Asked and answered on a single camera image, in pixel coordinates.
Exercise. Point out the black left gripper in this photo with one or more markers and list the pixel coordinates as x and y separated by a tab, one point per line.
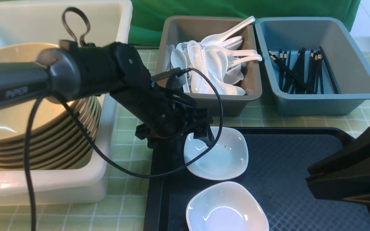
164	116

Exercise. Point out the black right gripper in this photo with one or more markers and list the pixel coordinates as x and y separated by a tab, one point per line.
345	175

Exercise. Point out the white square dish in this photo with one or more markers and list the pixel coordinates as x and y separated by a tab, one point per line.
226	206
227	160

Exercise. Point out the white square dish front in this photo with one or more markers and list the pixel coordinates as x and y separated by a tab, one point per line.
226	206

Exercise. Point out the white soup spoon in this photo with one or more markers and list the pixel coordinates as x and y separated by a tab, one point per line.
205	87

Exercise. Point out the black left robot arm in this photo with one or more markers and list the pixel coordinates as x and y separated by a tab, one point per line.
70	72

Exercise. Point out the black serving tray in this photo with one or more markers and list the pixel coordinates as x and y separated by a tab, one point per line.
276	173

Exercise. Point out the white spoon right of pile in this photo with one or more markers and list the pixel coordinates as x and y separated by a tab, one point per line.
233	61

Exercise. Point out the white spoon of pile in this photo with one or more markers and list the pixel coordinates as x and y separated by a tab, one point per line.
219	38
178	60
233	61

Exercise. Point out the white spoon left of pile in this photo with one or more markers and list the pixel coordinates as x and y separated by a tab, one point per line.
178	60

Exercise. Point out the black chopstick rightmost in bin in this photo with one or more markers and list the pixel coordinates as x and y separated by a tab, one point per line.
329	71

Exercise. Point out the white spoon top of pile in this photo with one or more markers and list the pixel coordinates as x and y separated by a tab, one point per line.
219	38

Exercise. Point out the black chopstick diagonal in bin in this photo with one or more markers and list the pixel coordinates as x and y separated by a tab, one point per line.
287	70

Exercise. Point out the brown plastic spoon bin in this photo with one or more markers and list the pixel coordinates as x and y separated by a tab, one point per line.
179	29

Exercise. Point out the green checkered table mat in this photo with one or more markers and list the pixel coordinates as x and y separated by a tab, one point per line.
123	208

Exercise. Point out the blue plastic chopstick bin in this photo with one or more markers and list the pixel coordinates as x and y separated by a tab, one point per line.
351	70

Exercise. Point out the green backdrop cloth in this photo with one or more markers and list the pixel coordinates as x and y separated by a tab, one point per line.
148	16

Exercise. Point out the stack of tan bowls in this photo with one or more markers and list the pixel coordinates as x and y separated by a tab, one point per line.
56	142

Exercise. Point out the large white plastic tub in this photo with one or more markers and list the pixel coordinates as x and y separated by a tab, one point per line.
40	21

